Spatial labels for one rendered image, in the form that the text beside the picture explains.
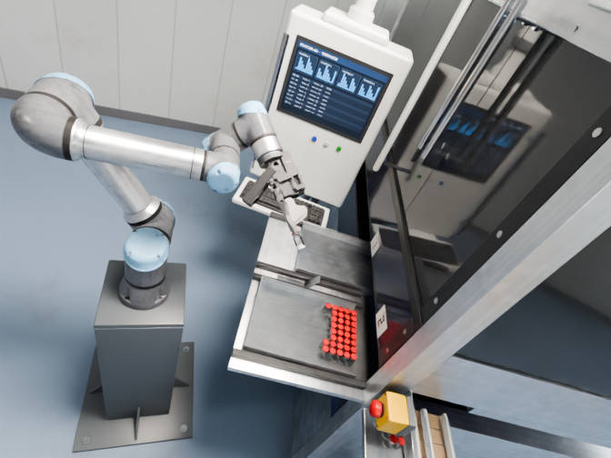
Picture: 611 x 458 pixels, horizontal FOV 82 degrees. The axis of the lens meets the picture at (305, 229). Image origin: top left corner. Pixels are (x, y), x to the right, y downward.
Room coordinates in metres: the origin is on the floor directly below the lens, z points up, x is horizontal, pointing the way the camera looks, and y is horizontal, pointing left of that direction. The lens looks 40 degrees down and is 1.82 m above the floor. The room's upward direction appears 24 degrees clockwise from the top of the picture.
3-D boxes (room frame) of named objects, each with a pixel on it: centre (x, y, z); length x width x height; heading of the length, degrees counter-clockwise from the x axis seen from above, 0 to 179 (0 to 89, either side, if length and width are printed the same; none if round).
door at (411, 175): (1.24, -0.24, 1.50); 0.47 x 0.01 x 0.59; 10
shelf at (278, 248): (0.85, -0.13, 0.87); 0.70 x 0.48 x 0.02; 10
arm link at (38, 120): (0.61, 0.43, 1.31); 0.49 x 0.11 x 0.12; 113
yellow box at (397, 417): (0.47, -0.39, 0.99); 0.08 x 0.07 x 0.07; 100
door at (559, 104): (0.79, -0.32, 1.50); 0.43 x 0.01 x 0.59; 10
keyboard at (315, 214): (1.32, 0.14, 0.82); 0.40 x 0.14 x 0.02; 94
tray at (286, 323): (0.67, -0.12, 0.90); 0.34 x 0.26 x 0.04; 99
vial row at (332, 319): (0.69, -0.21, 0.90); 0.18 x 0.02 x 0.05; 9
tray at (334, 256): (1.03, -0.17, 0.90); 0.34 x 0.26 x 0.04; 100
